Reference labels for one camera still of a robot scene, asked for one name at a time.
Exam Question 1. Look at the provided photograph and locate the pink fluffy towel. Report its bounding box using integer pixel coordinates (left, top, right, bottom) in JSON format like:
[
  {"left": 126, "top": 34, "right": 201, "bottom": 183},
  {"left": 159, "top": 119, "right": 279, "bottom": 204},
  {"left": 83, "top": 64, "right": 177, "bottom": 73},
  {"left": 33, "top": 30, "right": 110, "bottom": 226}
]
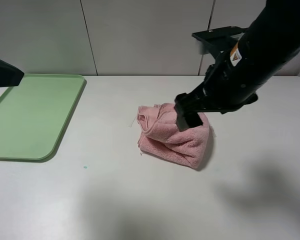
[{"left": 136, "top": 103, "right": 212, "bottom": 170}]

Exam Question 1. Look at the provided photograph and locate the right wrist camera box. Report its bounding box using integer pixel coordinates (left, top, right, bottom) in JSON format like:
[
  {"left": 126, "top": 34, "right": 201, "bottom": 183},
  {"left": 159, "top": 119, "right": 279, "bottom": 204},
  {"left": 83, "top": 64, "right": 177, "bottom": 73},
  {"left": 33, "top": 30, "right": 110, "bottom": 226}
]
[{"left": 191, "top": 26, "right": 248, "bottom": 59}]

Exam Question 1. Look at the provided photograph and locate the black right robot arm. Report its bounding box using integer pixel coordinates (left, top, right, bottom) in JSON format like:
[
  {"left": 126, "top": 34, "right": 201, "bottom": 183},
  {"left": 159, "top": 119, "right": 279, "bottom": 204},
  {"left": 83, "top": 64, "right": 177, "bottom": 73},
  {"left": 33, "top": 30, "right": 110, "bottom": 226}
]
[{"left": 174, "top": 0, "right": 300, "bottom": 131}]

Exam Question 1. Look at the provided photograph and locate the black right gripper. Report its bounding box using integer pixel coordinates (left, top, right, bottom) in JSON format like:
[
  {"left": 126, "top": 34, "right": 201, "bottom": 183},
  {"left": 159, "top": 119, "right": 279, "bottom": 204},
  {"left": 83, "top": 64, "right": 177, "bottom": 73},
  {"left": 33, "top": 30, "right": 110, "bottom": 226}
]
[{"left": 174, "top": 44, "right": 272, "bottom": 132}]

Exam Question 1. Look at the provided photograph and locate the light green plastic tray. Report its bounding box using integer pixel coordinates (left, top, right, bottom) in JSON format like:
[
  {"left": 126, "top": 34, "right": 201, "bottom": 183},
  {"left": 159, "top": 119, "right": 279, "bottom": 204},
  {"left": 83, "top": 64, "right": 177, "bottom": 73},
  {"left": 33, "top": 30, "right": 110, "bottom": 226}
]
[{"left": 0, "top": 74, "right": 87, "bottom": 163}]

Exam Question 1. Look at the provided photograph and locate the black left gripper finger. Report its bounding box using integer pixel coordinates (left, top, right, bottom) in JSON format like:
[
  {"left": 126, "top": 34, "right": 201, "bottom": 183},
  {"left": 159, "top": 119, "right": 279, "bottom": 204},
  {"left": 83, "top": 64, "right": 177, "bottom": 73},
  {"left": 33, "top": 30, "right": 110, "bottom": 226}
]
[{"left": 0, "top": 59, "right": 25, "bottom": 88}]

